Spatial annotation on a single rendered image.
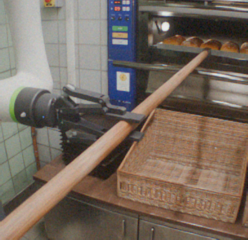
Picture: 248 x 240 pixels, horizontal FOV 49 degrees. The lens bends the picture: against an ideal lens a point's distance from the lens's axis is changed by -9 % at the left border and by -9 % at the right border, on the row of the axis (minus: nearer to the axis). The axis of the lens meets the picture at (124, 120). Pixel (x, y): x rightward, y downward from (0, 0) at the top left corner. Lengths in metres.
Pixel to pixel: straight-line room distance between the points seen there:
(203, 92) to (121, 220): 0.76
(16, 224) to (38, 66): 0.54
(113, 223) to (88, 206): 0.15
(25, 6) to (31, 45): 0.11
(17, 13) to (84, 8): 0.99
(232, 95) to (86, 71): 0.86
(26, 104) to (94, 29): 1.12
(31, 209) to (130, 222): 1.05
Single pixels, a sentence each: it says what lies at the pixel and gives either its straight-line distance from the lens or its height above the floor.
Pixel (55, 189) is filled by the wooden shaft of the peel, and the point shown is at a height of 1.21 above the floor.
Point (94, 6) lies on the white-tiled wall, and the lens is 1.71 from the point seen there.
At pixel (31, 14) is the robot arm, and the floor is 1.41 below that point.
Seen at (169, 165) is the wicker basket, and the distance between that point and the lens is 1.61.
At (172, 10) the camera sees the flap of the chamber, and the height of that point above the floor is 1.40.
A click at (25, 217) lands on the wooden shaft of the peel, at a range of 0.36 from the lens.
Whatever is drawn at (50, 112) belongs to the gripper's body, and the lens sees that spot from 0.64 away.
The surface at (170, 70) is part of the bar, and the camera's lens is 1.17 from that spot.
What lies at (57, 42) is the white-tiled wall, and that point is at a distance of 1.89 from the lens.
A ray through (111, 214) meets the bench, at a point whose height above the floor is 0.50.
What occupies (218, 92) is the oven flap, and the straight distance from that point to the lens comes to 1.54.
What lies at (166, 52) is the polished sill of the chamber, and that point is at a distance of 1.56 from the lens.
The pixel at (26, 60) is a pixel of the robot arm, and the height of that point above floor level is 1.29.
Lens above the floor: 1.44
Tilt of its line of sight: 23 degrees down
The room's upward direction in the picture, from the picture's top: straight up
